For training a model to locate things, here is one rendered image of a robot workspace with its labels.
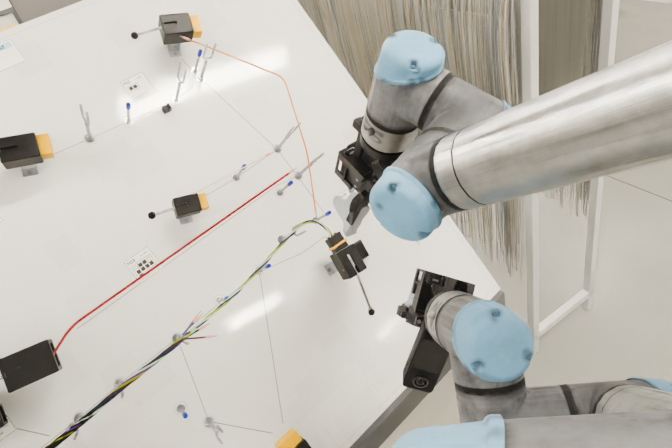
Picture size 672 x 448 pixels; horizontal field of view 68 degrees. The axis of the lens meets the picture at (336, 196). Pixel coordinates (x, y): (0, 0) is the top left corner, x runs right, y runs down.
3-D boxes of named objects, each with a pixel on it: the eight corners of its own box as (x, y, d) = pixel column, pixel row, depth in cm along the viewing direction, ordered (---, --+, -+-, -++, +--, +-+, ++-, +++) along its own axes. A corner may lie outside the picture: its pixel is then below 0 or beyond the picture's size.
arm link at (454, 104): (476, 205, 57) (396, 155, 60) (513, 152, 63) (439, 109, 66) (506, 159, 51) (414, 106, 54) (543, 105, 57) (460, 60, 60)
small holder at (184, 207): (143, 209, 94) (144, 201, 88) (191, 198, 98) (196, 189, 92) (150, 233, 94) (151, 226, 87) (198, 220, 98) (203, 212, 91)
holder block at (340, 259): (342, 280, 100) (350, 278, 97) (329, 256, 100) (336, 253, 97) (359, 270, 102) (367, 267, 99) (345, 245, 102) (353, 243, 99)
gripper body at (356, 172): (368, 156, 83) (383, 103, 74) (402, 191, 80) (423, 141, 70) (332, 176, 80) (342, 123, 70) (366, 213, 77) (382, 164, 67)
